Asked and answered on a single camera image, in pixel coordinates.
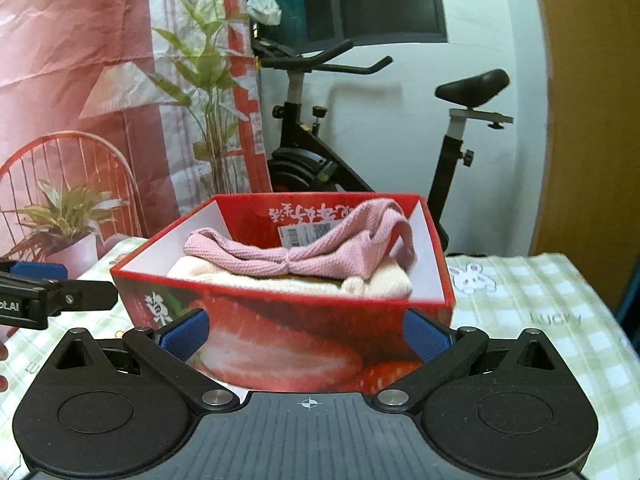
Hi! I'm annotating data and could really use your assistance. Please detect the cream knitted cloth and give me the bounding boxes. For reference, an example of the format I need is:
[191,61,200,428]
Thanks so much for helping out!
[167,256,412,299]

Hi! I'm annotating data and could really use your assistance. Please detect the pink knitted cloth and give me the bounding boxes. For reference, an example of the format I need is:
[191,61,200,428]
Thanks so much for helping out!
[183,198,416,280]

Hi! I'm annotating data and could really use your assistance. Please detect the checked green white tablecloth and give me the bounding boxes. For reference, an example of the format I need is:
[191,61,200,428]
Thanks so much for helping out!
[0,236,640,480]

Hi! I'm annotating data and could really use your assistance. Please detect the red strawberry cardboard box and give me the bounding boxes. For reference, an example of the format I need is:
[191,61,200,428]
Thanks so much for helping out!
[111,193,454,393]

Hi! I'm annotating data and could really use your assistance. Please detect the teal curtain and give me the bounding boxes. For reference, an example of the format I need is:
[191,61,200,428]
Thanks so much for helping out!
[616,257,640,339]

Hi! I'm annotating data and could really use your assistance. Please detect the brown wooden door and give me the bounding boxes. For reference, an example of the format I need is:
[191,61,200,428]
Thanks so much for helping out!
[529,0,640,261]

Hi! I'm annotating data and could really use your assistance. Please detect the pink printed backdrop curtain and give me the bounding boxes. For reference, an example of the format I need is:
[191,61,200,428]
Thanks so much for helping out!
[1,0,270,276]

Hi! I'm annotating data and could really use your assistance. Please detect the black exercise bike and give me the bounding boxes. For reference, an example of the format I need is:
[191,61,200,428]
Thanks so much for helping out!
[249,24,516,256]

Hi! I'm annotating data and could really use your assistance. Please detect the white crumpled plastic bag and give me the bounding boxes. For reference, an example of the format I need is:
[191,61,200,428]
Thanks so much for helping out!
[246,0,282,26]

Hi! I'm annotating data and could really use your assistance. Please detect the dark window with frame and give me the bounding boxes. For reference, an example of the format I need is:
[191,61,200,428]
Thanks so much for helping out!
[260,0,447,53]

